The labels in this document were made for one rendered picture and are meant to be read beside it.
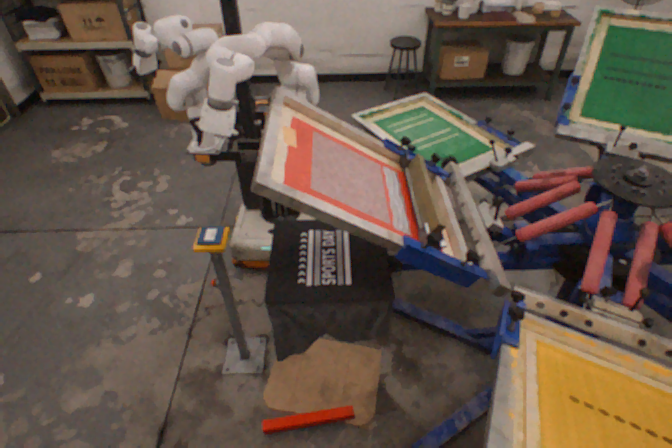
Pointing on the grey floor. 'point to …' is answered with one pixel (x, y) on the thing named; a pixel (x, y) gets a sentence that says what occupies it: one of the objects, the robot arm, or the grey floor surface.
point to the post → (233, 316)
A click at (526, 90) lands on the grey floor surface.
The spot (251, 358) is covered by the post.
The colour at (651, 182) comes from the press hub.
